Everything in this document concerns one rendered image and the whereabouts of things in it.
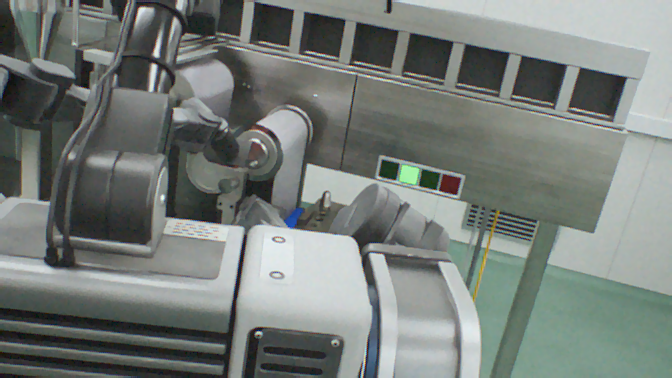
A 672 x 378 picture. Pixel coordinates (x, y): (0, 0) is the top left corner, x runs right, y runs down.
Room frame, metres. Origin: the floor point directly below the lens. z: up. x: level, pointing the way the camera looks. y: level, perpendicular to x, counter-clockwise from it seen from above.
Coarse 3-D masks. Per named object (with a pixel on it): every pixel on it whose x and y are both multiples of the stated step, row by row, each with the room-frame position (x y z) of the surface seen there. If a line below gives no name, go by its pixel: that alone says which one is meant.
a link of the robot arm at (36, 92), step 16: (0, 64) 0.93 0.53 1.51; (16, 64) 0.96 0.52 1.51; (0, 80) 0.90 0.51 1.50; (16, 80) 0.96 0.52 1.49; (32, 80) 0.95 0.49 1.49; (0, 96) 0.88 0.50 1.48; (16, 96) 0.95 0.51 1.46; (32, 96) 0.95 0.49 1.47; (48, 96) 0.97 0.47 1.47; (0, 112) 0.94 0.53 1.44; (16, 112) 0.95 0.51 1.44; (32, 112) 0.96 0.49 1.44
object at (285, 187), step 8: (288, 168) 1.62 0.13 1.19; (296, 168) 1.69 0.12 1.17; (280, 176) 1.55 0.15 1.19; (288, 176) 1.62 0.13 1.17; (296, 176) 1.70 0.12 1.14; (280, 184) 1.56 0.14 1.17; (288, 184) 1.64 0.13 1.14; (296, 184) 1.72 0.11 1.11; (272, 192) 1.52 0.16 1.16; (280, 192) 1.57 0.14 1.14; (288, 192) 1.65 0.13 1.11; (296, 192) 1.73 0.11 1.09; (272, 200) 1.52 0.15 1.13; (280, 200) 1.58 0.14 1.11; (288, 200) 1.66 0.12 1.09; (296, 200) 1.74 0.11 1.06; (288, 208) 1.67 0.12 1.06
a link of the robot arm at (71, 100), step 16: (32, 64) 0.96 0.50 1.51; (48, 64) 0.99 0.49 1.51; (48, 80) 0.97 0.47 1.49; (64, 80) 0.99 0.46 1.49; (64, 96) 0.99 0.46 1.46; (80, 96) 1.02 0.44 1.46; (48, 112) 1.00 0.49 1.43; (64, 112) 1.00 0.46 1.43; (80, 112) 1.02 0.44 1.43; (176, 112) 1.22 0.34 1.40; (192, 112) 1.27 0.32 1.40; (32, 128) 0.98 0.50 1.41; (48, 128) 1.00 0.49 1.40; (176, 128) 1.20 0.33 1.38; (192, 128) 1.23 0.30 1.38; (208, 128) 1.26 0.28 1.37; (176, 144) 1.22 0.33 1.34; (192, 144) 1.25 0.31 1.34
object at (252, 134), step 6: (246, 132) 1.53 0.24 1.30; (252, 132) 1.52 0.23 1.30; (258, 132) 1.52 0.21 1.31; (240, 138) 1.53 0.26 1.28; (246, 138) 1.52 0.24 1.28; (252, 138) 1.52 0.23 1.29; (258, 138) 1.52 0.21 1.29; (264, 138) 1.52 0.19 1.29; (270, 144) 1.51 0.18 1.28; (270, 150) 1.51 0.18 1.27; (276, 150) 1.51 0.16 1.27; (270, 156) 1.51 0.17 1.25; (276, 156) 1.51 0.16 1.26; (270, 162) 1.51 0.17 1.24; (246, 168) 1.52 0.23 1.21; (264, 168) 1.51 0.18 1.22; (270, 168) 1.51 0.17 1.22; (252, 174) 1.52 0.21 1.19; (258, 174) 1.52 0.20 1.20
